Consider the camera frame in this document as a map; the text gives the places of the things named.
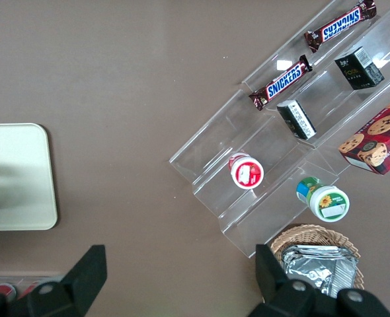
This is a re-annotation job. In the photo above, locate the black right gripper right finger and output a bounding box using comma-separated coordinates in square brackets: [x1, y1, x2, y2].
[247, 243, 390, 317]

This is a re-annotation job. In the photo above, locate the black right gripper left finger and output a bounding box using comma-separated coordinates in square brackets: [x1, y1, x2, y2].
[0, 244, 108, 317]

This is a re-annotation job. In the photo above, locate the light wicker basket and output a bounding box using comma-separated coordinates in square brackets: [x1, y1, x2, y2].
[269, 223, 366, 291]

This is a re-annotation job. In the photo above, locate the cream plastic tray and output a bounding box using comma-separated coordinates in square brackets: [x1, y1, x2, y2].
[0, 122, 59, 232]

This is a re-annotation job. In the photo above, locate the silver foil packet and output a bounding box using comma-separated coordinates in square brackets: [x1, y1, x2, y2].
[280, 244, 360, 299]

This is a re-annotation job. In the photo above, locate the clear acrylic bottle rack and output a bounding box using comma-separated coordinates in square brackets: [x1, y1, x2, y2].
[0, 271, 65, 300]

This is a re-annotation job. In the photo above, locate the green lid jar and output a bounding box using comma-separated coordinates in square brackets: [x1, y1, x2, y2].
[295, 176, 350, 223]

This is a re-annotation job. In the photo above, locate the red lid jar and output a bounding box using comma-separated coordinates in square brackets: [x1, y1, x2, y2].
[227, 151, 265, 190]

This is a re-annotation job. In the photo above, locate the clear acrylic step display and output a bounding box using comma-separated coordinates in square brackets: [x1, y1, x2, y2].
[167, 0, 390, 260]

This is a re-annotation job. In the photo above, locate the small black carton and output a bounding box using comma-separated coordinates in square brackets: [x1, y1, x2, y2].
[333, 46, 386, 91]
[276, 98, 318, 141]

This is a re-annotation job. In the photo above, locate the red chocolate chip cookie box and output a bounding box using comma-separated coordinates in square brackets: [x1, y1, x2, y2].
[337, 89, 390, 176]

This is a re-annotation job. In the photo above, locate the Snickers bar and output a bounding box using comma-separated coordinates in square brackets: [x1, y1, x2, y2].
[248, 54, 314, 112]
[303, 0, 378, 54]

